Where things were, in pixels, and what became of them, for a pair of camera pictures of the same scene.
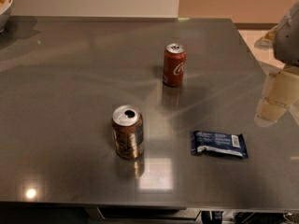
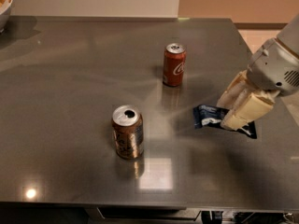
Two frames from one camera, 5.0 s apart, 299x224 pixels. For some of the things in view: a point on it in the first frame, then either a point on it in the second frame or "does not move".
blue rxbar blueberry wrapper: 220,144 to 209,116
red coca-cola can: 174,64 does not move
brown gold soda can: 128,131 does not move
